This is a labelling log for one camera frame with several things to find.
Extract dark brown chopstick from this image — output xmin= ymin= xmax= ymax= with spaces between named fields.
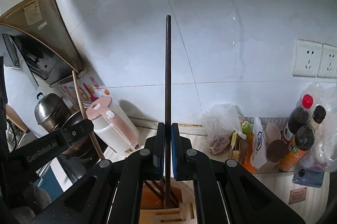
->
xmin=164 ymin=15 xmax=171 ymax=209

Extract small brown card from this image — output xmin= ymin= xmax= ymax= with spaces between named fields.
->
xmin=288 ymin=186 xmax=307 ymax=205

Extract striped cat print mat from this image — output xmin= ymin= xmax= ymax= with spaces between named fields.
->
xmin=102 ymin=123 xmax=330 ymax=224

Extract clear plastic bag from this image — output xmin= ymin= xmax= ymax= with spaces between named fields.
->
xmin=201 ymin=104 xmax=247 ymax=155

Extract brown lid jar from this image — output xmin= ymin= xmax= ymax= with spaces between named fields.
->
xmin=266 ymin=140 xmax=288 ymax=163

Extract light wooden chopstick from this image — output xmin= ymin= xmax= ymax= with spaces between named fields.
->
xmin=72 ymin=70 xmax=105 ymax=160

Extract red cap soy sauce bottle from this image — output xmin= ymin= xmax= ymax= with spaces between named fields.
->
xmin=281 ymin=94 xmax=314 ymax=145

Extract colourful wall sticker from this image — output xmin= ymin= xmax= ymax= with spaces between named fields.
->
xmin=60 ymin=75 xmax=111 ymax=106

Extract orange label sauce bottle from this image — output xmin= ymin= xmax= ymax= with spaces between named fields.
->
xmin=279 ymin=125 xmax=315 ymax=172

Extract pink white electric kettle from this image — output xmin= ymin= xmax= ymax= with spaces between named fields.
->
xmin=86 ymin=96 xmax=140 ymax=156

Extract black wok pan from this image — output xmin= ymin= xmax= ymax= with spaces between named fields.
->
xmin=61 ymin=111 xmax=97 ymax=160

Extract large plastic bag right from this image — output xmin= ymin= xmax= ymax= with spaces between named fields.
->
xmin=299 ymin=83 xmax=336 ymax=173

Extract black range hood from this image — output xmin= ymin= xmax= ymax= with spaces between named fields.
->
xmin=1 ymin=0 xmax=84 ymax=86

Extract stainless steel pot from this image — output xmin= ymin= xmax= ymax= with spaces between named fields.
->
xmin=34 ymin=92 xmax=71 ymax=133

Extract beige utensil holder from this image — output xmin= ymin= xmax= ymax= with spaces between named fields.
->
xmin=139 ymin=178 xmax=197 ymax=223

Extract blue cabinet drawers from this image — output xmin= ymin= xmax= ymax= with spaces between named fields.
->
xmin=34 ymin=159 xmax=72 ymax=202

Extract white wall socket panel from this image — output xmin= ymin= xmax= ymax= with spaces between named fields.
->
xmin=292 ymin=39 xmax=336 ymax=79

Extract black cap sauce bottle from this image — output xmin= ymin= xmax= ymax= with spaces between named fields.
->
xmin=309 ymin=105 xmax=326 ymax=130

